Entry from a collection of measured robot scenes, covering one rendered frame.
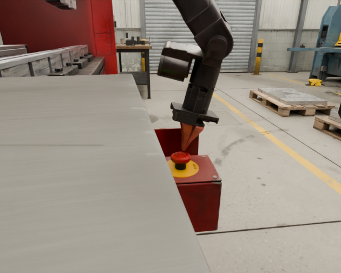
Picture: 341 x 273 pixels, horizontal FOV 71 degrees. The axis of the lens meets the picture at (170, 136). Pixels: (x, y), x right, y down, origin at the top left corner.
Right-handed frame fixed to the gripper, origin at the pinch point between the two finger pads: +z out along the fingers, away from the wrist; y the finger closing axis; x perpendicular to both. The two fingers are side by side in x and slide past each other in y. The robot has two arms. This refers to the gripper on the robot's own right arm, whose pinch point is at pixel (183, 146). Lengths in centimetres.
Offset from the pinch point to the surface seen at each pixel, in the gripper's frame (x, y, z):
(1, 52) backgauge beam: -68, 73, -1
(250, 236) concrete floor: -46, -64, 64
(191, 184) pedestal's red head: 14.7, 0.6, 1.2
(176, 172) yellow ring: 11.4, 3.1, 1.0
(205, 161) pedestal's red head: 7.3, -3.3, -0.6
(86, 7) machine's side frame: -165, 62, -35
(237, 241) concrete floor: -44, -56, 66
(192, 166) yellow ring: 9.3, -0.4, 0.1
